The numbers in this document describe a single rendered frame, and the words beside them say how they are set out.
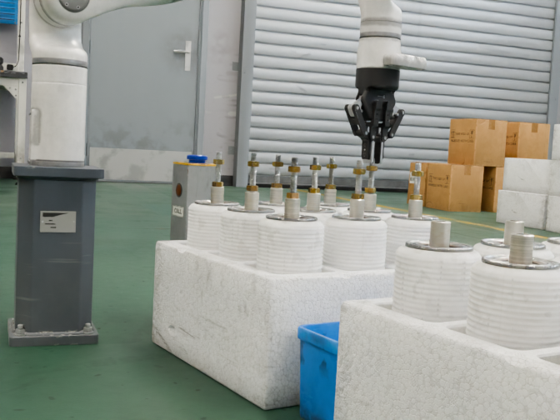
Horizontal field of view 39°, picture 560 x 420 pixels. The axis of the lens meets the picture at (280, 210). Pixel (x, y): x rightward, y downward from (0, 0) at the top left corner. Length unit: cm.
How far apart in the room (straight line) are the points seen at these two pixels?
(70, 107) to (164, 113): 510
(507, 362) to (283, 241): 45
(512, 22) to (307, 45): 208
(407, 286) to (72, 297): 69
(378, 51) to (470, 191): 388
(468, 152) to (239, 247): 410
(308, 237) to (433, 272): 29
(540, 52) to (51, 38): 688
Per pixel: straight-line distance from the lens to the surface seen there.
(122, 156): 641
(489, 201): 532
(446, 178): 514
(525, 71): 790
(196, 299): 124
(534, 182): 432
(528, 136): 544
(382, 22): 135
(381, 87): 133
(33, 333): 139
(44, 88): 138
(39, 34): 143
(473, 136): 519
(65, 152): 137
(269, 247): 110
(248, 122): 655
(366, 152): 134
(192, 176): 146
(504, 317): 78
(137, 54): 645
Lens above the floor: 35
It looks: 5 degrees down
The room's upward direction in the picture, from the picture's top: 3 degrees clockwise
